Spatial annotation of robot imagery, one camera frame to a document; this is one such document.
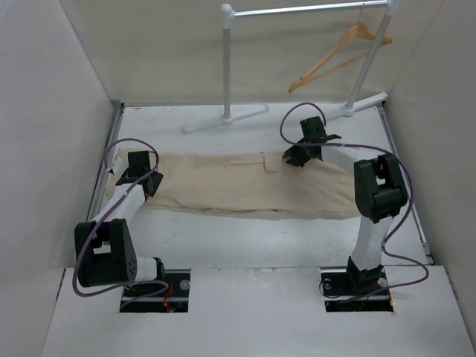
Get beige trousers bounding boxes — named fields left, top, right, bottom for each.
left=109, top=149, right=362, bottom=221

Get wooden clothes hanger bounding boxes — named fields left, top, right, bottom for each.
left=288, top=22, right=377, bottom=94

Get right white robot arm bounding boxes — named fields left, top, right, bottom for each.
left=283, top=116, right=408, bottom=298

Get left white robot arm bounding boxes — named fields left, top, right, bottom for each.
left=74, top=151, right=167, bottom=297

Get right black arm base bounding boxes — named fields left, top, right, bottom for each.
left=318, top=257, right=393, bottom=312

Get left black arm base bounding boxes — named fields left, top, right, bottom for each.
left=119, top=270, right=191, bottom=313

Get white metal clothes rack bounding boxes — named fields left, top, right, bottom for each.
left=182, top=1, right=400, bottom=134

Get left aluminium table rail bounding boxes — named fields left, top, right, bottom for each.
left=71, top=100, right=123, bottom=231

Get aluminium table rail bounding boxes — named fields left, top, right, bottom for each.
left=71, top=100, right=123, bottom=231
left=376, top=104, right=434, bottom=265

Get right aluminium table rail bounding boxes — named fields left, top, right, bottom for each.
left=376, top=104, right=434, bottom=265

